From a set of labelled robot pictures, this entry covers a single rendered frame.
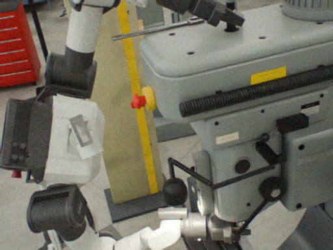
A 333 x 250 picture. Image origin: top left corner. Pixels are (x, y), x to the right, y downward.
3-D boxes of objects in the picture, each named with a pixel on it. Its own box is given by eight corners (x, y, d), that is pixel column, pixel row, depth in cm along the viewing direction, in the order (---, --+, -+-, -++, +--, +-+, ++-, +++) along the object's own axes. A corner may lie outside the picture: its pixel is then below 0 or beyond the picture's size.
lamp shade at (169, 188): (157, 197, 123) (155, 180, 120) (177, 185, 127) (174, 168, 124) (173, 209, 118) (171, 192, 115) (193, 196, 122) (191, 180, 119)
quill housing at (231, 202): (226, 239, 125) (219, 148, 109) (201, 196, 142) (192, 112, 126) (285, 220, 129) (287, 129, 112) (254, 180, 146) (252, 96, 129)
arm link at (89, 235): (86, 281, 147) (58, 250, 132) (87, 247, 157) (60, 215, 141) (119, 273, 146) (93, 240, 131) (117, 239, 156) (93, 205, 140)
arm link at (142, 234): (182, 241, 137) (148, 257, 142) (184, 223, 145) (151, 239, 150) (170, 226, 135) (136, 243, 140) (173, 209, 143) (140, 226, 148)
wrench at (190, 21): (114, 42, 108) (113, 39, 107) (110, 38, 111) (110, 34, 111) (204, 22, 113) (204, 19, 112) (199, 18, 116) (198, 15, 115)
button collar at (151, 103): (149, 114, 107) (146, 94, 104) (144, 105, 112) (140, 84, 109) (157, 112, 107) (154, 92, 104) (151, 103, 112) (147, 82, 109)
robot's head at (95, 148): (78, 161, 128) (85, 159, 120) (64, 129, 127) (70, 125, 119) (97, 152, 130) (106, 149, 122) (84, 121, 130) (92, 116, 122)
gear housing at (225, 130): (209, 155, 106) (206, 120, 101) (179, 112, 127) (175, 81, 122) (330, 122, 113) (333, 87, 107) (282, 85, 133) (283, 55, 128)
